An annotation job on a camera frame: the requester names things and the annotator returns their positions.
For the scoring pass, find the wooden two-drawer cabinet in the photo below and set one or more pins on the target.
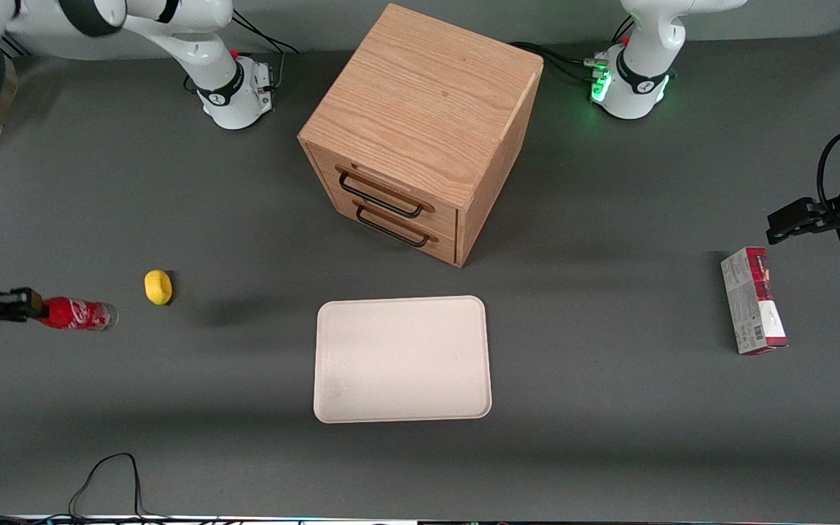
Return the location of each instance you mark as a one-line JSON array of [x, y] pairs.
[[420, 95]]

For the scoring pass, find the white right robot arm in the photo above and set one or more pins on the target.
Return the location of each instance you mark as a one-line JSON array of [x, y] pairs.
[[223, 95]]

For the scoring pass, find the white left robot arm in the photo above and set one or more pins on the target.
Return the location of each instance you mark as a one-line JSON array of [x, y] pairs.
[[639, 73]]

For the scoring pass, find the white rectangular tray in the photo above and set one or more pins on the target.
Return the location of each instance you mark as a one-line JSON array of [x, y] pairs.
[[402, 357]]

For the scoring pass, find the wooden drawer front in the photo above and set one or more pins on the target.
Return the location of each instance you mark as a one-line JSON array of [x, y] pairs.
[[442, 217], [443, 246]]

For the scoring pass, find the yellow toy lemon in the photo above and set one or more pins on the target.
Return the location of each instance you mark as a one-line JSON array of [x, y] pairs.
[[158, 286]]

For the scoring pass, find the red coke bottle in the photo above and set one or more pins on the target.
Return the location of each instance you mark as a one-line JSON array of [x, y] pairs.
[[77, 313]]

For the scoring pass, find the red and white carton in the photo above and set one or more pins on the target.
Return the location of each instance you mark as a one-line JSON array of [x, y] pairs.
[[752, 306]]

